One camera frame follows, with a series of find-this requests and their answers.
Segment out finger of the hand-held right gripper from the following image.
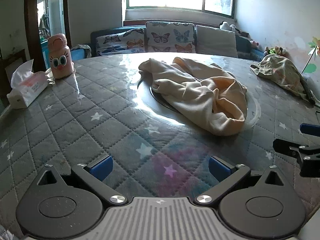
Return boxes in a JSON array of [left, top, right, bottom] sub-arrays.
[[299, 123, 320, 137], [272, 138, 320, 178]]

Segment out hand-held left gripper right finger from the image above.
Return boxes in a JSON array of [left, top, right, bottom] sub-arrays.
[[195, 156, 288, 205]]

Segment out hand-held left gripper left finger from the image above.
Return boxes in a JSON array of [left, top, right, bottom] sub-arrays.
[[35, 155, 127, 206]]

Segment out cream long-sleeved top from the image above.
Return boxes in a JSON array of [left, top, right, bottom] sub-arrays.
[[138, 57, 248, 136]]

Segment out olive patterned garment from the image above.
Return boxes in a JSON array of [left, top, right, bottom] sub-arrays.
[[250, 54, 320, 105]]

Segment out green flower decoration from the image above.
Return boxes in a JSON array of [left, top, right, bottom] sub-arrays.
[[301, 37, 320, 74]]

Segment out round table turntable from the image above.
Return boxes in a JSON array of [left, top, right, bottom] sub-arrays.
[[137, 79, 262, 132]]

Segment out small colourful plush toys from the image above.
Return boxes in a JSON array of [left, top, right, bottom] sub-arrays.
[[264, 46, 288, 57]]

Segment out blue sofa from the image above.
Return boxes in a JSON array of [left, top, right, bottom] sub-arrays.
[[90, 26, 268, 61]]

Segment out white tissue box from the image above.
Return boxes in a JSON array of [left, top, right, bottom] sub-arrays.
[[7, 59, 49, 109]]

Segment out grey folded blanket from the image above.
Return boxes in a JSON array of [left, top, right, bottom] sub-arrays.
[[71, 44, 92, 60]]

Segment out pink cartoon face bottle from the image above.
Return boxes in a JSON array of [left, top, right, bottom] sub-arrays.
[[47, 33, 75, 79]]

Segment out plain grey cushion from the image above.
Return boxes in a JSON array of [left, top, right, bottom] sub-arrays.
[[195, 25, 238, 58]]

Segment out wide butterfly print cushion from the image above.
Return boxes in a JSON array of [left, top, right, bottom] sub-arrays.
[[96, 28, 145, 57]]

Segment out white plush toy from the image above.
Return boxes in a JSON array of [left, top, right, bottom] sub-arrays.
[[219, 21, 237, 32]]

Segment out square butterfly print cushion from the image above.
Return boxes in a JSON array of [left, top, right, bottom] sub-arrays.
[[145, 22, 196, 54]]

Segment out dark wooden chair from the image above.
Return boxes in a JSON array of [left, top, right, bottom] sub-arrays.
[[0, 49, 27, 80]]

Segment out dark wooden door frame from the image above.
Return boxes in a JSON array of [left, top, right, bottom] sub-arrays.
[[24, 0, 72, 70]]

